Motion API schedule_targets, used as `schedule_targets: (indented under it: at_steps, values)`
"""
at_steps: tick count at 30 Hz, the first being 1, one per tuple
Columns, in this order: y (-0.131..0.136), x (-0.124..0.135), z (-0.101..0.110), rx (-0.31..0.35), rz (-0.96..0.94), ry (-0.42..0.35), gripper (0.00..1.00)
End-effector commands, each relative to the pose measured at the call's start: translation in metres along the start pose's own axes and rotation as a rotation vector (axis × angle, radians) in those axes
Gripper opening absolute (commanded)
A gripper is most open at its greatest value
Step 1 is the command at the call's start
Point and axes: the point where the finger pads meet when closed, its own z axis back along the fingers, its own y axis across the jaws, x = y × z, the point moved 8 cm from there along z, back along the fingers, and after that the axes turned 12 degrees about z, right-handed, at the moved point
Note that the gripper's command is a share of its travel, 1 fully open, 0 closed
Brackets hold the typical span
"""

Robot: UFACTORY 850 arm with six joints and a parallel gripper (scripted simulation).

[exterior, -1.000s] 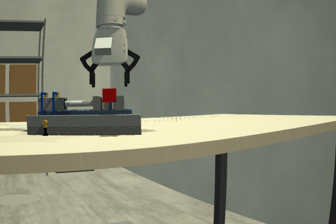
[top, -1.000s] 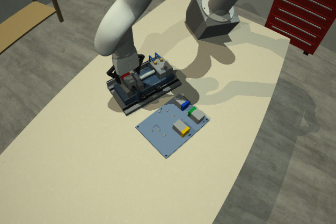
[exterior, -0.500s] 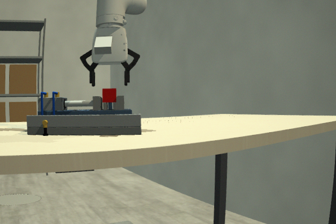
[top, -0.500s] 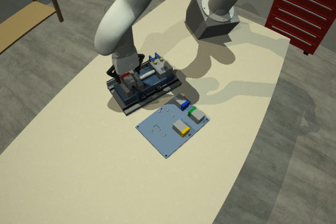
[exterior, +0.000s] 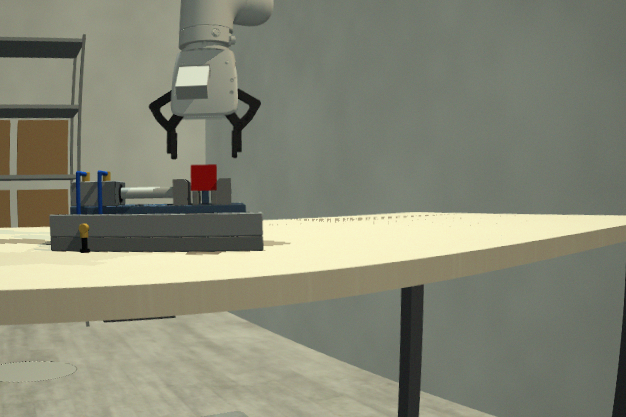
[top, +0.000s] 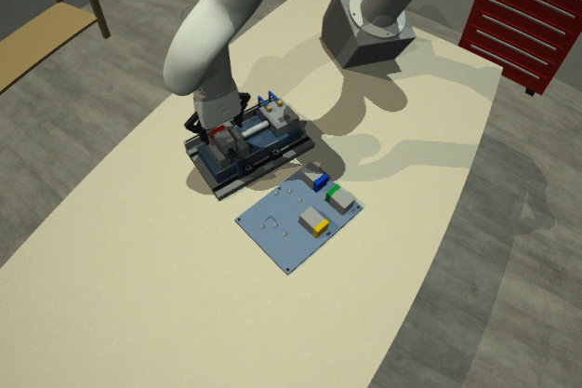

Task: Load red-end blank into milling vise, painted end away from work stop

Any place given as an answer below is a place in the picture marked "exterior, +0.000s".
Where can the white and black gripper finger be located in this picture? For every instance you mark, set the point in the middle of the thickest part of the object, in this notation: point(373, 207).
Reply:
point(239, 124)
point(167, 125)

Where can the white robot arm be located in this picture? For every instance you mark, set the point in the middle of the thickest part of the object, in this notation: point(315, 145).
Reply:
point(210, 22)

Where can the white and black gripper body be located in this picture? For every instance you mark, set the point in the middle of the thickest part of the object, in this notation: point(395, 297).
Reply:
point(221, 99)

